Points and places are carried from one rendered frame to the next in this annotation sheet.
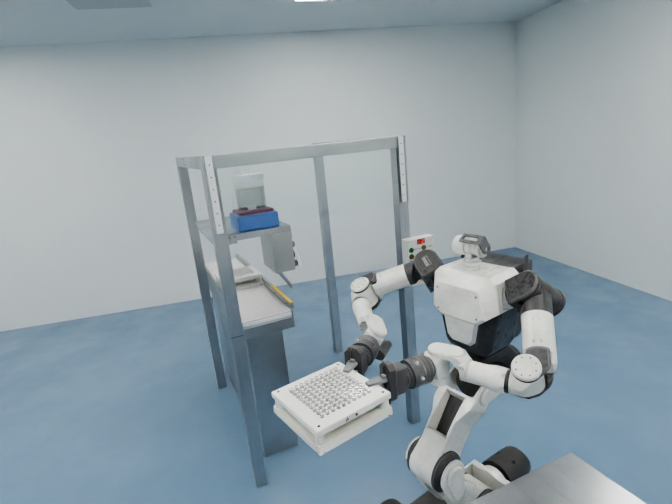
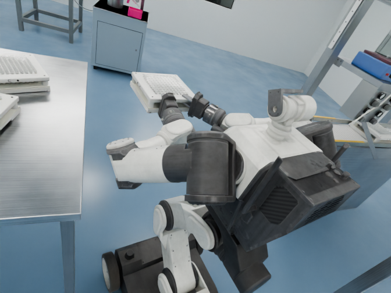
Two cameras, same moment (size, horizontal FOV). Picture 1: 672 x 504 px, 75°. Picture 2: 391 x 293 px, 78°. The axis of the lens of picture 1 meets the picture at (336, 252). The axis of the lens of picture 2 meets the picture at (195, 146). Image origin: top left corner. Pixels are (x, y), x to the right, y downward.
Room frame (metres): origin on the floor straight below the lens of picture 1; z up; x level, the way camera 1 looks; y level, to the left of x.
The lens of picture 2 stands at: (1.18, -1.01, 1.53)
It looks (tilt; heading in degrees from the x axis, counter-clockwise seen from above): 36 degrees down; 82
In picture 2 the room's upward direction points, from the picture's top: 21 degrees clockwise
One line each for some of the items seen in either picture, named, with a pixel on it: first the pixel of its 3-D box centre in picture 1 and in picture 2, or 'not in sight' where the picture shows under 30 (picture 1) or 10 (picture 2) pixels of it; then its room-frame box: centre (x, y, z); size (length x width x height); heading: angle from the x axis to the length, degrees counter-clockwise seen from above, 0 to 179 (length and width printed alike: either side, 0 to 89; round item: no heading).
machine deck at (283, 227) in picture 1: (238, 226); (384, 77); (2.33, 0.51, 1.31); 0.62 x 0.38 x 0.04; 23
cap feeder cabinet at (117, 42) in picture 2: not in sight; (120, 40); (0.20, 2.37, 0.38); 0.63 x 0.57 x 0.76; 12
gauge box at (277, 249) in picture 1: (277, 248); (369, 102); (2.20, 0.30, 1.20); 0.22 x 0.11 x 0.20; 23
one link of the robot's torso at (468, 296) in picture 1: (483, 299); (266, 184); (1.48, -0.52, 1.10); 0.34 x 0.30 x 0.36; 34
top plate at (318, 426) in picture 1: (329, 394); (164, 86); (1.10, 0.06, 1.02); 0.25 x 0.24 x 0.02; 34
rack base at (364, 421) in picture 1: (331, 409); (162, 96); (1.10, 0.06, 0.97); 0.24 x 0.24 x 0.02; 34
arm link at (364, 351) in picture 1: (358, 357); (204, 110); (1.30, -0.04, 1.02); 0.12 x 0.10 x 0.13; 156
